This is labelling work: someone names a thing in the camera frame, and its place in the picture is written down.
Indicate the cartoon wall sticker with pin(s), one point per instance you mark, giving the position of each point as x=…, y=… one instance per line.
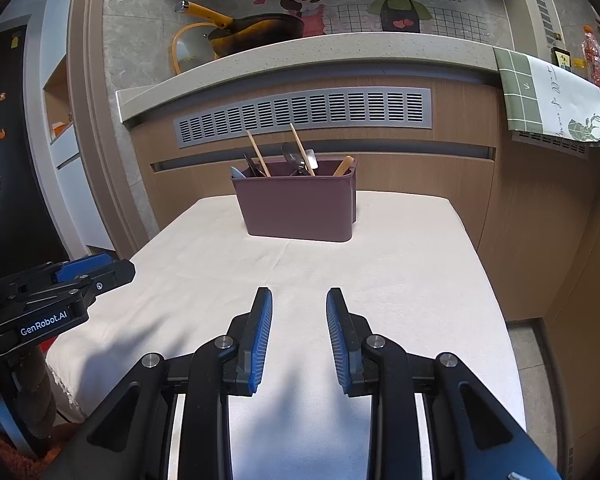
x=395, y=5

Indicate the maroon plastic utensil holder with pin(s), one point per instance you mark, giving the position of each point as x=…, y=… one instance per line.
x=295, y=205

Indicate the white shelving cabinet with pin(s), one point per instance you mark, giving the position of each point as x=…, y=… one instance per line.
x=70, y=200

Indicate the white wall vent panel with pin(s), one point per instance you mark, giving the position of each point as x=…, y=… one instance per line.
x=547, y=17

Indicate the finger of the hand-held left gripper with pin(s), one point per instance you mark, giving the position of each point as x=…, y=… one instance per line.
x=115, y=272
x=82, y=265

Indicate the white tablecloth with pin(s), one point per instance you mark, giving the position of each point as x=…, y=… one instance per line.
x=180, y=270

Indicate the green checked towel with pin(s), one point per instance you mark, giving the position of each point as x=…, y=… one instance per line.
x=550, y=95

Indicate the long grey vent grille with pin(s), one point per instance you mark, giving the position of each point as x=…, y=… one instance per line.
x=305, y=112

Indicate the pale plastic rice spoon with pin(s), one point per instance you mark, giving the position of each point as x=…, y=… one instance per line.
x=237, y=172

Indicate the yellow fridge magnet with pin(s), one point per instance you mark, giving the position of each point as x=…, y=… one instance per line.
x=16, y=40

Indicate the orange item on shelf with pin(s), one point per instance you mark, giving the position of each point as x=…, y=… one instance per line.
x=61, y=126

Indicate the kitchen counter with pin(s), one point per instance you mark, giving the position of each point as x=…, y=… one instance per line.
x=330, y=52

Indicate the glass lid with yellow rim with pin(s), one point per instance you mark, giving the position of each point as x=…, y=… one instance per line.
x=185, y=52

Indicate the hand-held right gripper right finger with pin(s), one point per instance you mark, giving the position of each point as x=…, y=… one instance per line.
x=337, y=340

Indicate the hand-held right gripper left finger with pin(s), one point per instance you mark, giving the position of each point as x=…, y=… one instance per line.
x=262, y=340

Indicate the small orange bottle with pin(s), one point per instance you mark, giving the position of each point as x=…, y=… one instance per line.
x=579, y=64

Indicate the black fridge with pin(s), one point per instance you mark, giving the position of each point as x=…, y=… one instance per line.
x=15, y=160

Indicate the wooden chopstick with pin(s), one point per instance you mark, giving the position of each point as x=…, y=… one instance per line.
x=256, y=150
x=300, y=145

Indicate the short grey vent grille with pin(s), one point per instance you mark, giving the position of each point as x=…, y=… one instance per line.
x=550, y=144

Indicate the brown fleece garment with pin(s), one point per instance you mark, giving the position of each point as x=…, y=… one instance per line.
x=0, y=460

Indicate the dark sauce bottle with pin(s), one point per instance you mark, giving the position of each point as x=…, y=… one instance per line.
x=561, y=55

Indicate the wooden spoon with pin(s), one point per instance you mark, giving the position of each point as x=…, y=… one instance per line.
x=344, y=165

